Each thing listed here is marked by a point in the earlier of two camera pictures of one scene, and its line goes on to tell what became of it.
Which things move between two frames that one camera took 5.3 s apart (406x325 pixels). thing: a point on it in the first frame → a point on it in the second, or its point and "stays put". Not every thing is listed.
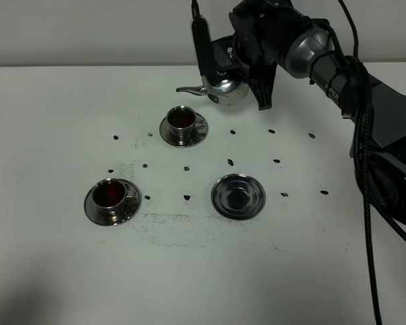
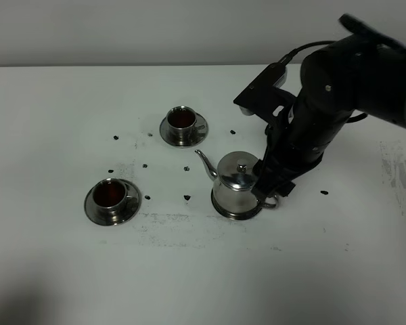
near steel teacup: (110, 197) stays put
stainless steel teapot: (221, 87) → (233, 181)
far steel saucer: (200, 132) stays put
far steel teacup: (181, 122) stays put
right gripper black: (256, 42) → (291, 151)
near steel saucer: (131, 206) stays put
